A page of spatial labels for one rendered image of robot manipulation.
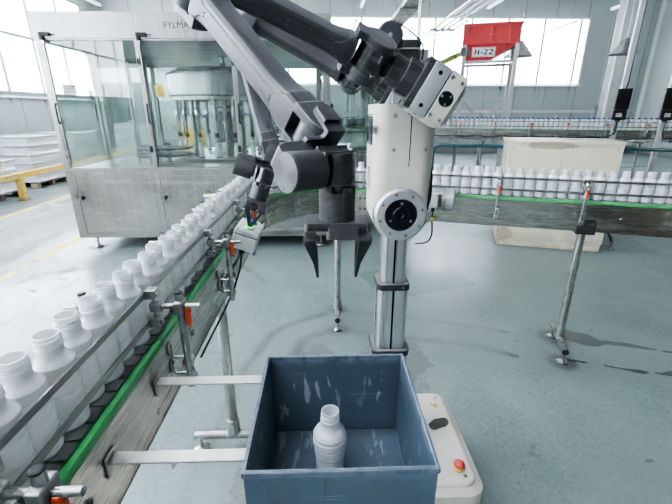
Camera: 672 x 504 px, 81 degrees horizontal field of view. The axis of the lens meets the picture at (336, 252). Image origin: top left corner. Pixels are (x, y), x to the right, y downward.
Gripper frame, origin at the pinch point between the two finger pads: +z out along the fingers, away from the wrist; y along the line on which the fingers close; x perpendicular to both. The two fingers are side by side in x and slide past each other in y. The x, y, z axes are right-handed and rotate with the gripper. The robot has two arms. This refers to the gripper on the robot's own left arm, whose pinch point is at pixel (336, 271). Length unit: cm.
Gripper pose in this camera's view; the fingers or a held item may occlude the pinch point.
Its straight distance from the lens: 66.4
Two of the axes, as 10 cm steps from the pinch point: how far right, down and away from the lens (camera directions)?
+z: -0.1, 9.5, 3.2
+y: 10.0, -0.1, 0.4
